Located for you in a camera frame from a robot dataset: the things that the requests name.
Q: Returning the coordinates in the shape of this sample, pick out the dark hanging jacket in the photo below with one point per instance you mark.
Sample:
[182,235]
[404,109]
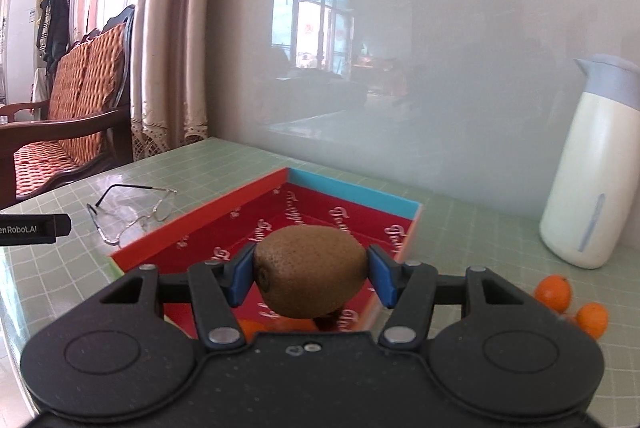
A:
[53,34]

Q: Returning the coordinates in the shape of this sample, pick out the orange mandarin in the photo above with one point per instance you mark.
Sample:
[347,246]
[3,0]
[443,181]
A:
[592,318]
[555,292]

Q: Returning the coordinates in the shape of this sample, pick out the white thermos jug blue lid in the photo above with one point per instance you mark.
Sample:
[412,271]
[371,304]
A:
[598,173]

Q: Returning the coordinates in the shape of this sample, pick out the large brown kiwi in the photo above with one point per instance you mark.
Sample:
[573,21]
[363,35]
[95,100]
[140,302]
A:
[308,271]

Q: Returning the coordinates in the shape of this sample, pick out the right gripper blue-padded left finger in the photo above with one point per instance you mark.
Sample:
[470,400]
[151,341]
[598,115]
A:
[216,289]

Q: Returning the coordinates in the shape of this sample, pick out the beige lace curtain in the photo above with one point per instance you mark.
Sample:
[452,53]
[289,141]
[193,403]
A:
[167,86]

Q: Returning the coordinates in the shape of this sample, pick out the colourful red-lined cardboard tray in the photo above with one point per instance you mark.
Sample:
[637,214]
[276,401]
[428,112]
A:
[219,229]

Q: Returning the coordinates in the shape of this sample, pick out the dark wood sofa orange cushions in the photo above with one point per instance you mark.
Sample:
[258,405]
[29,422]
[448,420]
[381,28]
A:
[83,128]

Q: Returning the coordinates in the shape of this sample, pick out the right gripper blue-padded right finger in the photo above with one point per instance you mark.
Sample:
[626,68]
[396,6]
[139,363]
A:
[409,292]

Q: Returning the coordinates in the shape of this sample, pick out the thin metal-frame eyeglasses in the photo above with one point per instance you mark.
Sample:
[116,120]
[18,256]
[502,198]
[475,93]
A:
[126,212]

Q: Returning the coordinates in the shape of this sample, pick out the white refrigerator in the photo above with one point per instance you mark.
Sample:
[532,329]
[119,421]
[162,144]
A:
[24,75]

